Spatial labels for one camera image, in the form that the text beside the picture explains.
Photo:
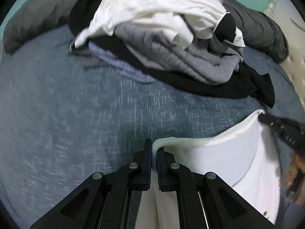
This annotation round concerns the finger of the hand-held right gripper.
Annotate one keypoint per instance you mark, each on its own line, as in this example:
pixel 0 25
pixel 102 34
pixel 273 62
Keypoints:
pixel 269 121

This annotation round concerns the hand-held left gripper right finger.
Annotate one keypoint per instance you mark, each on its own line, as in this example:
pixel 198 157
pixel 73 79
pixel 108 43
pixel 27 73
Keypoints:
pixel 160 171

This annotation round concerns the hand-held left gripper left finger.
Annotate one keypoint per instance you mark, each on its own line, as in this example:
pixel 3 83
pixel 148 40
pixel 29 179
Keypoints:
pixel 149 169

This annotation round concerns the white long-sleeve shirt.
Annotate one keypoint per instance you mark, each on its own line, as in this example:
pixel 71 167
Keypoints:
pixel 238 159

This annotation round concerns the person's right hand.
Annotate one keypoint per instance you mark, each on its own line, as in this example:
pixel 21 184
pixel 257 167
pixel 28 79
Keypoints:
pixel 292 171

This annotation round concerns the cream tufted headboard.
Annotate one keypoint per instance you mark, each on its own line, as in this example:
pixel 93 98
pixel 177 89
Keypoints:
pixel 295 52

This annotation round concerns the bed with blue sheet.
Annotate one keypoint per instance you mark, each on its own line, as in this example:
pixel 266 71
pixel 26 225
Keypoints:
pixel 71 124

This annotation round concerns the black and white garment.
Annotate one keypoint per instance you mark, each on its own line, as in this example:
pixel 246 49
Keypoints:
pixel 226 26

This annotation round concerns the grey knit sweater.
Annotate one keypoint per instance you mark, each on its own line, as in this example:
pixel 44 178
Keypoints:
pixel 178 54

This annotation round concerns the lavender garment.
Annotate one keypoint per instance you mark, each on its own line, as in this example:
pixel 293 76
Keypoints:
pixel 112 59

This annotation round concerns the crumpled white shirt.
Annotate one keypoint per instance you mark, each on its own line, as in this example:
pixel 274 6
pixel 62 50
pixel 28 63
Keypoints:
pixel 154 7

